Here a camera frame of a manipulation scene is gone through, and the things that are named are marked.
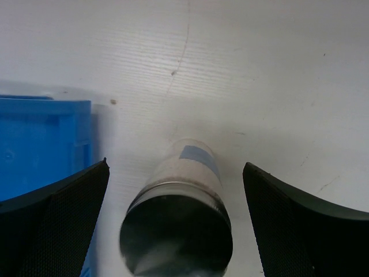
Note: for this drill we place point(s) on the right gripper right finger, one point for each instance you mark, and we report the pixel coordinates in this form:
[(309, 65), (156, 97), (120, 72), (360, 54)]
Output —
[(299, 234)]

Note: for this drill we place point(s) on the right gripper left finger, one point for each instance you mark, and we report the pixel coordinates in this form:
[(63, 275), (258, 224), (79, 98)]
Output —
[(47, 232)]

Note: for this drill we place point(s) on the blue plastic divided bin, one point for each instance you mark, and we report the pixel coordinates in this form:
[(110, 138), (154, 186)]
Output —
[(43, 141)]

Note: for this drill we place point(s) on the right white shaker silver cap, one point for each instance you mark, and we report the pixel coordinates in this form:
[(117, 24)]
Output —
[(178, 225)]

